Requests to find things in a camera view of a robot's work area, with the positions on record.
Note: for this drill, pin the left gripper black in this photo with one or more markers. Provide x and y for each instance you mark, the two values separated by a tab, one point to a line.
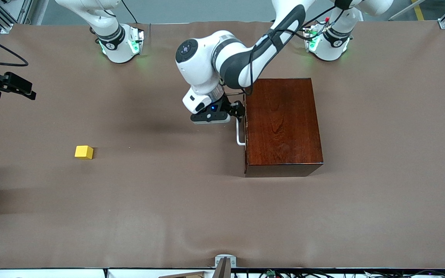
228	105

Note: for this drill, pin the yellow block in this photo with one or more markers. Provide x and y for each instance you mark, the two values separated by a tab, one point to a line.
84	153

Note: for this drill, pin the dark brown wooden cabinet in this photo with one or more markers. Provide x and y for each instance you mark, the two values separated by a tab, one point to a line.
284	127

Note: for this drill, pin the brown table cover sheet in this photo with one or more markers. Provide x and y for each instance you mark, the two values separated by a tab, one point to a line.
168	216

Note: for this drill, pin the green connector plug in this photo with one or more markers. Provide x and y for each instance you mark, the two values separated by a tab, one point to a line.
271	273

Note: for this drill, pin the light wooden board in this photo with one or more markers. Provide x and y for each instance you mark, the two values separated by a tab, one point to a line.
184	275

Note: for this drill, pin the yellow floor tape strip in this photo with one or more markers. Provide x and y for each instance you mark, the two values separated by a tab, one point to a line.
418	11

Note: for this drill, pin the grey vertical frame post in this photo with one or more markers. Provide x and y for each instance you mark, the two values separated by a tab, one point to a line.
39	11

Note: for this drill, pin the grey metal mount bracket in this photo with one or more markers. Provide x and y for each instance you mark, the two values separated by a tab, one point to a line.
225	264

